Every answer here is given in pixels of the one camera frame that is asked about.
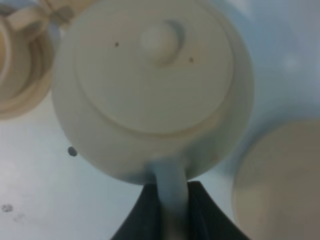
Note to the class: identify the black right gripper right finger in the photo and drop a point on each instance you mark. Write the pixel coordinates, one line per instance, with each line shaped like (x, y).
(206, 221)

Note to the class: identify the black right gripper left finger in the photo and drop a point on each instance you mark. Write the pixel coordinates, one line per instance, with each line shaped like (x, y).
(144, 222)

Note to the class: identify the beige teapot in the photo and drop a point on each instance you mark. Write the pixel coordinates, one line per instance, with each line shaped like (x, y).
(154, 92)

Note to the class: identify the beige teapot saucer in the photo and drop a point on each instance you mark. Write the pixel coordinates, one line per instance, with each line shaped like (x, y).
(276, 191)

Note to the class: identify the beige rear saucer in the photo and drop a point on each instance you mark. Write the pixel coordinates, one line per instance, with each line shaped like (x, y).
(27, 100)

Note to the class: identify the beige rear teacup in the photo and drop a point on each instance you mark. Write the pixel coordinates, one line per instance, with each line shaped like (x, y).
(12, 47)

